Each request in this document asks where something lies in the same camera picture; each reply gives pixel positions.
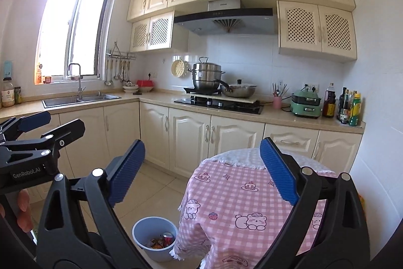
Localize green electric cooker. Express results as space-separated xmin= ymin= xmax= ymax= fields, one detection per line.
xmin=290 ymin=89 xmax=322 ymax=118

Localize stainless steel steamer pot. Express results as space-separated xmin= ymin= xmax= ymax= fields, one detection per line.
xmin=187 ymin=57 xmax=225 ymax=91

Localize metal wall utensil rack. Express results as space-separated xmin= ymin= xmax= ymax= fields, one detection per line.
xmin=106 ymin=42 xmax=137 ymax=62

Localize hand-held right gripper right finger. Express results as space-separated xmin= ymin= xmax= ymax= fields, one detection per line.
xmin=260 ymin=137 xmax=370 ymax=269

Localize stainless steel sink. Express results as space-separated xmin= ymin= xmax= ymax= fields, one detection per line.
xmin=42 ymin=93 xmax=122 ymax=108

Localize large brown sauce bottle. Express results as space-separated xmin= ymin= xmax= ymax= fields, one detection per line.
xmin=323 ymin=82 xmax=337 ymax=117

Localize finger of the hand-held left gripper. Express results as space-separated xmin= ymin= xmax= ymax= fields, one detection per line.
xmin=0 ymin=111 xmax=51 ymax=142
xmin=41 ymin=118 xmax=85 ymax=160

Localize sliding kitchen window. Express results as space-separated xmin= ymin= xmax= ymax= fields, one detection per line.
xmin=35 ymin=0 xmax=114 ymax=83

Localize blue trash bin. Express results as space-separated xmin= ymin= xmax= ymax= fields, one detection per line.
xmin=132 ymin=217 xmax=178 ymax=261

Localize black gas stove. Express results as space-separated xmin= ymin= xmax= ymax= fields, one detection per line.
xmin=174 ymin=97 xmax=263 ymax=114

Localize small lattice door wall cabinet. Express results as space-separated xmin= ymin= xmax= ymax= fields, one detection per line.
xmin=130 ymin=11 xmax=175 ymax=53

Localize grey range hood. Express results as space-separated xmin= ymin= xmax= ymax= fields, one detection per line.
xmin=174 ymin=0 xmax=278 ymax=36

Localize steel frying pan with lid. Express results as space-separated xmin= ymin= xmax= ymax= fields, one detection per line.
xmin=220 ymin=79 xmax=257 ymax=98

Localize green bottle yellow label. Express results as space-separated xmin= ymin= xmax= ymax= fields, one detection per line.
xmin=349 ymin=93 xmax=362 ymax=127

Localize dark glass bottle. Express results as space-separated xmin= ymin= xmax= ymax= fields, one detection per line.
xmin=342 ymin=89 xmax=351 ymax=124
xmin=338 ymin=87 xmax=347 ymax=121

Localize pink checked tablecloth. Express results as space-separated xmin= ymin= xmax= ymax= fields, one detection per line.
xmin=173 ymin=159 xmax=337 ymax=269

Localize person's left hand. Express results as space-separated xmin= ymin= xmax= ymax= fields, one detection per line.
xmin=0 ymin=190 xmax=32 ymax=233

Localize cream round perforated tray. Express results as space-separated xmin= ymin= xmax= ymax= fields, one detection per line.
xmin=171 ymin=59 xmax=188 ymax=78

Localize glass jar white label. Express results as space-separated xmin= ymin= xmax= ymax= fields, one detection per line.
xmin=2 ymin=77 xmax=15 ymax=108

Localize chrome kitchen faucet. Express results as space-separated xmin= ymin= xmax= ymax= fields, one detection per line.
xmin=68 ymin=64 xmax=85 ymax=101

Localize wide lattice door wall cabinet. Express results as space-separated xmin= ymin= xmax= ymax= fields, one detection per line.
xmin=277 ymin=1 xmax=357 ymax=63

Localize cream base kitchen cabinets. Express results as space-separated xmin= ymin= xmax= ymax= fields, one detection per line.
xmin=0 ymin=100 xmax=364 ymax=191

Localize row of hanging utensils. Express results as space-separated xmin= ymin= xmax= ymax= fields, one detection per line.
xmin=105 ymin=59 xmax=133 ymax=87

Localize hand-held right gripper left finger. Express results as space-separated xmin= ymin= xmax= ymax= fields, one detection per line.
xmin=36 ymin=140 xmax=146 ymax=269

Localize white lace cloth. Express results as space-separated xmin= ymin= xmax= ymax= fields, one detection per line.
xmin=209 ymin=147 xmax=337 ymax=175

